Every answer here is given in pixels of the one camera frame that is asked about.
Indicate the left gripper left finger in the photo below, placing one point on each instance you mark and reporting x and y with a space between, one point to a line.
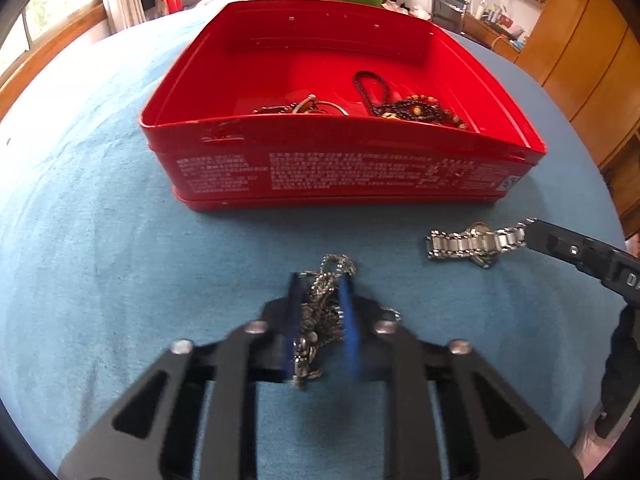
282 316

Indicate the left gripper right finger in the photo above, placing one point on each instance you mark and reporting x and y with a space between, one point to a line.
364 353

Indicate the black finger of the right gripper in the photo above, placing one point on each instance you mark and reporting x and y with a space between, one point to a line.
558 243

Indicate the silver metal wristwatch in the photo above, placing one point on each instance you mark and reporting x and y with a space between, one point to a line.
478 243

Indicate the person's right hand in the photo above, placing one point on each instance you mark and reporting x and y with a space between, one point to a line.
590 449

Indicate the blue table cloth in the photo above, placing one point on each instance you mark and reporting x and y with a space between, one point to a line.
101 267

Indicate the wooden wardrobe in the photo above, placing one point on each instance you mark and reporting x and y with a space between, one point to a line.
586 57

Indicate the silver oval bangle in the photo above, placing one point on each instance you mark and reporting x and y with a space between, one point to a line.
313 105

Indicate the red metal tin box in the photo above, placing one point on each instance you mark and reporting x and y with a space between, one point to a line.
281 103

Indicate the wooden desk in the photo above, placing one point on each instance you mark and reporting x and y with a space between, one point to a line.
490 36

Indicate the black office chair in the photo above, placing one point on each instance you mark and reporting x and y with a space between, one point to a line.
449 14

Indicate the wooden framed window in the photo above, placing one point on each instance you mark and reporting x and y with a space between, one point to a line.
41 31

